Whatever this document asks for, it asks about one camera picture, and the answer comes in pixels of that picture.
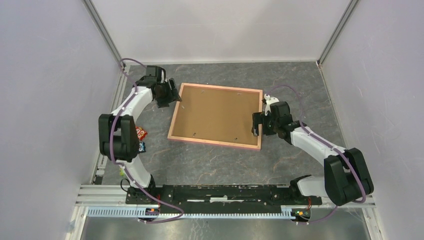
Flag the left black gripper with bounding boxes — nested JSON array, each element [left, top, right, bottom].
[[155, 78, 183, 109]]

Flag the orange picture frame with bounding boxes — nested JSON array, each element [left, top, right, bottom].
[[167, 82, 264, 151]]

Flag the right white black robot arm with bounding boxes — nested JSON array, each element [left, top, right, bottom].
[[252, 95, 375, 206]]

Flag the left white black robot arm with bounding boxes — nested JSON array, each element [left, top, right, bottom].
[[98, 65, 182, 204]]

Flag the red owl sticker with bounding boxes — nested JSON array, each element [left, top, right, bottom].
[[135, 126, 148, 142]]

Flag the blue owl sticker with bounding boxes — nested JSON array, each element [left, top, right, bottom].
[[138, 141, 146, 154]]

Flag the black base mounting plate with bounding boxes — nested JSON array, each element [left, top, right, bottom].
[[125, 184, 323, 215]]

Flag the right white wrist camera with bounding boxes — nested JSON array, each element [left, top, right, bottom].
[[262, 93, 279, 115]]

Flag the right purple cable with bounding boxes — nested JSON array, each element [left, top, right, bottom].
[[264, 84, 368, 226]]

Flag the purple cable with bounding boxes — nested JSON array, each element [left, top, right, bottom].
[[264, 84, 368, 226], [109, 57, 185, 225]]

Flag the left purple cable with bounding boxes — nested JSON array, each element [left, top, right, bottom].
[[109, 57, 185, 225]]

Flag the white slotted cable duct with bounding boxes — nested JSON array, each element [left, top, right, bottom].
[[87, 206, 295, 220]]

